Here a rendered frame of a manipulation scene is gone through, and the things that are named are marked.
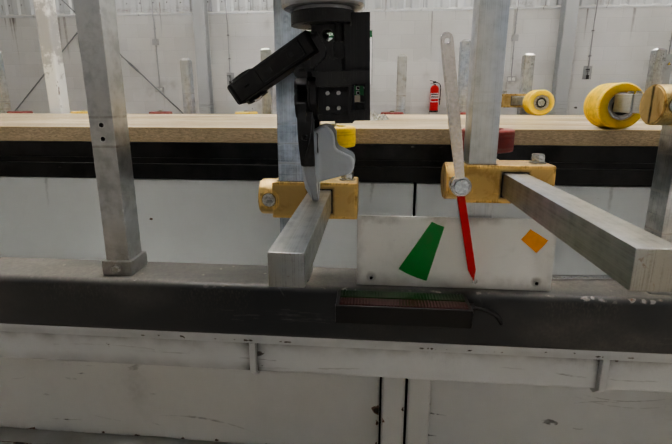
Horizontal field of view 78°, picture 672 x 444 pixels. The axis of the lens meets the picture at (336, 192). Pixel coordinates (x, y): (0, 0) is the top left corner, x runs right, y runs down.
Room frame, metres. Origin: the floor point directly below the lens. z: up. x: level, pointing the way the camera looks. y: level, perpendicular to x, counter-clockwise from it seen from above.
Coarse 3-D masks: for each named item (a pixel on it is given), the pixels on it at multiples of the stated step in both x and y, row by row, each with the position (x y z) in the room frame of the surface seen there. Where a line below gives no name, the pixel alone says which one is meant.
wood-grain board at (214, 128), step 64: (0, 128) 0.82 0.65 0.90; (64, 128) 0.81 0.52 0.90; (128, 128) 0.80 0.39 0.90; (192, 128) 0.79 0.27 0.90; (256, 128) 0.78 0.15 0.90; (384, 128) 0.76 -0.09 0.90; (448, 128) 0.76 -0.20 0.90; (512, 128) 0.76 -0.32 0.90; (576, 128) 0.76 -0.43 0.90; (640, 128) 0.76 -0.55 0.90
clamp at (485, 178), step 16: (496, 160) 0.57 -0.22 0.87; (512, 160) 0.57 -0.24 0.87; (528, 160) 0.57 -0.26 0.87; (448, 176) 0.53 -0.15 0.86; (480, 176) 0.52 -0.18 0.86; (496, 176) 0.52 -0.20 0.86; (544, 176) 0.52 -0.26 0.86; (448, 192) 0.53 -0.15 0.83; (480, 192) 0.52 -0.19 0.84; (496, 192) 0.52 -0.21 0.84
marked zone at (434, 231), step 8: (432, 224) 0.53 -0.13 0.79; (424, 232) 0.53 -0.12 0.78; (432, 232) 0.53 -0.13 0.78; (440, 232) 0.53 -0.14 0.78; (424, 240) 0.53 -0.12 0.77; (432, 240) 0.53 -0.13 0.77; (416, 248) 0.53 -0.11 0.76; (424, 248) 0.53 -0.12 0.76; (432, 248) 0.53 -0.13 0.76; (408, 256) 0.53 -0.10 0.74; (416, 256) 0.53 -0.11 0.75; (424, 256) 0.53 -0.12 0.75; (432, 256) 0.53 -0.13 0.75; (408, 264) 0.53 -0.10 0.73; (416, 264) 0.53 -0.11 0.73; (424, 264) 0.53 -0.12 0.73; (408, 272) 0.53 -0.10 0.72; (416, 272) 0.53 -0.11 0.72; (424, 272) 0.53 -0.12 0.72
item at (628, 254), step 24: (504, 192) 0.51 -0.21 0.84; (528, 192) 0.43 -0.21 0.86; (552, 192) 0.41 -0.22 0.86; (552, 216) 0.37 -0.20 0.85; (576, 216) 0.33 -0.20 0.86; (600, 216) 0.32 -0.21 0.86; (576, 240) 0.32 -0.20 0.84; (600, 240) 0.29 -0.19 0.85; (624, 240) 0.27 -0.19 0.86; (648, 240) 0.26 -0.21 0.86; (600, 264) 0.29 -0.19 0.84; (624, 264) 0.26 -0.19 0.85; (648, 264) 0.25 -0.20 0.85; (648, 288) 0.25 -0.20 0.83
